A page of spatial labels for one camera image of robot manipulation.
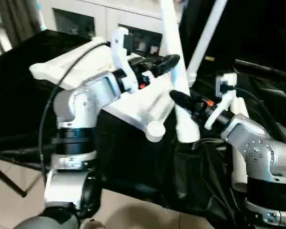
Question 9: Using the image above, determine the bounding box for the white plastic table top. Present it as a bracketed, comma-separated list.
[28, 35, 196, 144]

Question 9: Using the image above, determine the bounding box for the long dark metal rod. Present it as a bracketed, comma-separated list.
[235, 59, 286, 79]

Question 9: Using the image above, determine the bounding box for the black table mat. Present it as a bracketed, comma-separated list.
[0, 30, 286, 229]

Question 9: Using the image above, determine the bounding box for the white cabinet with glass doors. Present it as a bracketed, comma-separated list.
[38, 0, 182, 58]

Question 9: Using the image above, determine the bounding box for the grey curtain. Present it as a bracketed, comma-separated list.
[0, 0, 41, 53]

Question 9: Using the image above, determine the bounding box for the black work table leg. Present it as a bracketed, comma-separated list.
[0, 162, 28, 198]

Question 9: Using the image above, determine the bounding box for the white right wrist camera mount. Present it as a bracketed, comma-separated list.
[204, 73, 238, 131]

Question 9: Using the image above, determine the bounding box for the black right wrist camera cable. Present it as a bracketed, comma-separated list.
[228, 87, 286, 150]

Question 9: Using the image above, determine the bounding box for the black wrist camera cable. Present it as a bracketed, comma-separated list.
[228, 87, 286, 150]
[39, 42, 108, 174]

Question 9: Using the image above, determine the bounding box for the black left wrist camera cable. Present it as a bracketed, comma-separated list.
[39, 42, 108, 174]

